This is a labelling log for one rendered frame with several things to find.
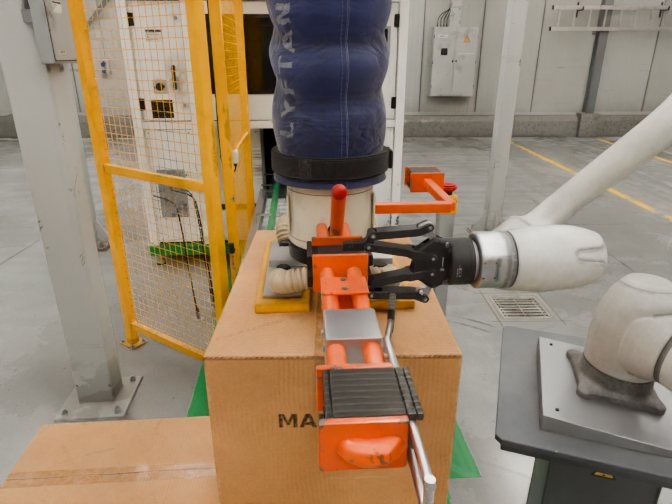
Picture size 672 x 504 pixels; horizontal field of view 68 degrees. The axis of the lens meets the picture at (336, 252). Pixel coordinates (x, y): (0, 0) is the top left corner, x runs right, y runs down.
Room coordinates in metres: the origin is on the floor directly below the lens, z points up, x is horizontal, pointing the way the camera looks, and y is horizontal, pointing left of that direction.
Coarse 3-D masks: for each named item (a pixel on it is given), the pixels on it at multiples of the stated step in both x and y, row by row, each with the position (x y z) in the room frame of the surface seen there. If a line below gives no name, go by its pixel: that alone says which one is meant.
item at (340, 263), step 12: (312, 240) 0.75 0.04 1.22; (324, 240) 0.75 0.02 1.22; (336, 240) 0.75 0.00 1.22; (348, 240) 0.75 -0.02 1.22; (312, 252) 0.71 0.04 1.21; (312, 264) 0.67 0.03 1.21; (324, 264) 0.67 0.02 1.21; (336, 264) 0.67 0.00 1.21; (348, 264) 0.67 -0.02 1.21; (360, 264) 0.67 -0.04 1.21; (372, 264) 0.68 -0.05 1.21; (312, 276) 0.68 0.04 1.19; (336, 276) 0.67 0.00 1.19
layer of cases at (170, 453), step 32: (32, 448) 1.02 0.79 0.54; (64, 448) 1.02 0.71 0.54; (96, 448) 1.02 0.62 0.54; (128, 448) 1.02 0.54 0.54; (160, 448) 1.02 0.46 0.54; (192, 448) 1.02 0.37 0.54; (32, 480) 0.91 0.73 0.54; (64, 480) 0.91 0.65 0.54; (96, 480) 0.91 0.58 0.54; (128, 480) 0.91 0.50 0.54; (160, 480) 0.91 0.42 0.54; (192, 480) 0.91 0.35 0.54
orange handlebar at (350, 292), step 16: (432, 192) 1.14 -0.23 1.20; (384, 208) 1.00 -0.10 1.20; (400, 208) 1.00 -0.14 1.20; (416, 208) 1.01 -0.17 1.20; (432, 208) 1.01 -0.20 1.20; (448, 208) 1.01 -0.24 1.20; (320, 224) 0.87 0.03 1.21; (320, 272) 0.67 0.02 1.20; (352, 272) 0.65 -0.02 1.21; (336, 288) 0.59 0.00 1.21; (352, 288) 0.59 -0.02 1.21; (336, 304) 0.56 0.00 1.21; (352, 304) 0.60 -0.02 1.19; (368, 304) 0.56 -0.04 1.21; (336, 352) 0.45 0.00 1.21; (368, 352) 0.45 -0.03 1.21; (336, 448) 0.32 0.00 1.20; (352, 448) 0.31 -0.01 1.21; (368, 448) 0.31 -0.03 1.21; (384, 448) 0.31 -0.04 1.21; (400, 448) 0.32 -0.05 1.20; (368, 464) 0.30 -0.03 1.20; (384, 464) 0.31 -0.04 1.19
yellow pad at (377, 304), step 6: (384, 240) 1.11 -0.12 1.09; (378, 264) 0.90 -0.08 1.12; (384, 264) 0.90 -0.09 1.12; (390, 264) 0.95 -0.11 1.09; (396, 264) 0.97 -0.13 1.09; (402, 282) 0.88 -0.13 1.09; (372, 300) 0.80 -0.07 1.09; (378, 300) 0.80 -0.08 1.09; (384, 300) 0.80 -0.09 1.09; (396, 300) 0.80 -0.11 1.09; (402, 300) 0.80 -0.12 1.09; (408, 300) 0.80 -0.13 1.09; (414, 300) 0.81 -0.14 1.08; (372, 306) 0.80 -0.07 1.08; (378, 306) 0.80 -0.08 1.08; (384, 306) 0.80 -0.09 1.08; (396, 306) 0.80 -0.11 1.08; (402, 306) 0.80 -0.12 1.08; (408, 306) 0.80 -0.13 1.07; (414, 306) 0.80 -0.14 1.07
